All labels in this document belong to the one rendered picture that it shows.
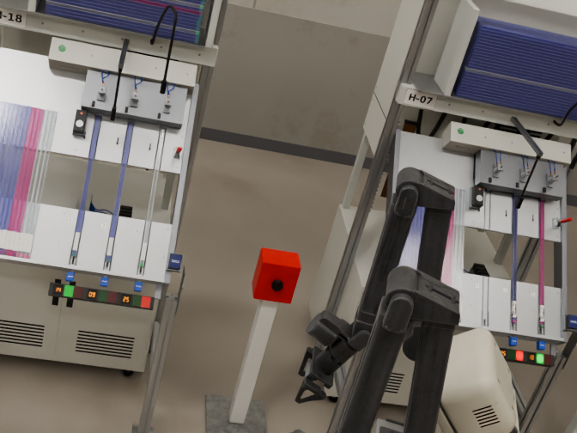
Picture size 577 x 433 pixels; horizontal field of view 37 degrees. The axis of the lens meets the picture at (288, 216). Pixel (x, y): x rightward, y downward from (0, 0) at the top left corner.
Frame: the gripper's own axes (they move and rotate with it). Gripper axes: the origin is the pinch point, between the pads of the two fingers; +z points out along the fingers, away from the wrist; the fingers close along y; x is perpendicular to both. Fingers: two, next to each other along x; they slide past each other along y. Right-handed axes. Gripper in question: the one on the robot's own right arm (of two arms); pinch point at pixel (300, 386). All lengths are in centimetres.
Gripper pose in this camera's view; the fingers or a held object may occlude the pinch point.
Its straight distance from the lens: 220.1
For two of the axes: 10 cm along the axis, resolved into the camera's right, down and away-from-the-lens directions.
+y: -0.9, 5.2, -8.5
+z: -6.1, 6.4, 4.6
